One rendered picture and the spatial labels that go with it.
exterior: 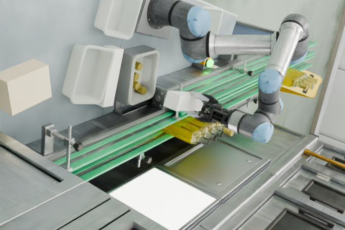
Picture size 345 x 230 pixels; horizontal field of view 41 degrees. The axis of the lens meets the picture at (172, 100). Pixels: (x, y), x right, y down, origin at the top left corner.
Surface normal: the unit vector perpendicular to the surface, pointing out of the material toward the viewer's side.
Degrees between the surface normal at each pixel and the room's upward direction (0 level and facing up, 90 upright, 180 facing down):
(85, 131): 90
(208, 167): 90
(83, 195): 90
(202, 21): 6
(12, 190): 91
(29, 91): 0
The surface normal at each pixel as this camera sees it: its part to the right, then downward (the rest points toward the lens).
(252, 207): 0.13, -0.92
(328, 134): -0.59, 0.24
